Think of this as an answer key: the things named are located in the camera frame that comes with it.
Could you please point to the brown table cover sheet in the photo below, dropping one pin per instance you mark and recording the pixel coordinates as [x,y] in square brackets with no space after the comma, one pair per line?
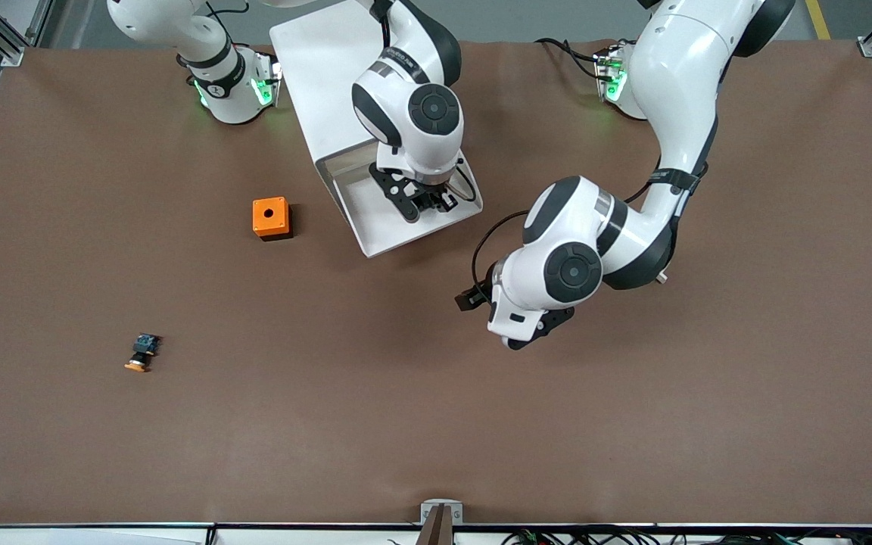
[436,424]

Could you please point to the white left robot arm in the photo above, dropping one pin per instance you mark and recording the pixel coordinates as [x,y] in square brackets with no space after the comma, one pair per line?
[678,91]

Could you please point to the orange box with hole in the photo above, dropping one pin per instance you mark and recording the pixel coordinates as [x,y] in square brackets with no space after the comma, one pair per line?
[269,216]

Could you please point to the grey metal table bracket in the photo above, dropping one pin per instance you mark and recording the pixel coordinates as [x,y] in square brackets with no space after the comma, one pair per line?
[428,513]

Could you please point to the brown camera stand bar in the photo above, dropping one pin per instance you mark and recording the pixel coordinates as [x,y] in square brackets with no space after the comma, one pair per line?
[440,530]

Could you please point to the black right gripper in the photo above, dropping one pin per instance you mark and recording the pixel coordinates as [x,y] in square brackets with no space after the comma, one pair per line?
[431,199]

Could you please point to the white drawer cabinet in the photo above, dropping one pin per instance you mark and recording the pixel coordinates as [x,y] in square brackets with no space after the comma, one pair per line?
[315,68]

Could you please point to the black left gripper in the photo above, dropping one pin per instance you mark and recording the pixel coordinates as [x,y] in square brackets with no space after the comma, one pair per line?
[479,294]

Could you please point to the orange push button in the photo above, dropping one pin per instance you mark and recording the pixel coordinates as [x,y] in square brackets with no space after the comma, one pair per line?
[141,354]

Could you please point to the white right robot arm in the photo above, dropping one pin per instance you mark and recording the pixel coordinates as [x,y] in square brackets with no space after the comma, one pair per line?
[413,113]

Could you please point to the white table edge rail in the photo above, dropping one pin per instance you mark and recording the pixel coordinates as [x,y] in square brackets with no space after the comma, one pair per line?
[103,534]

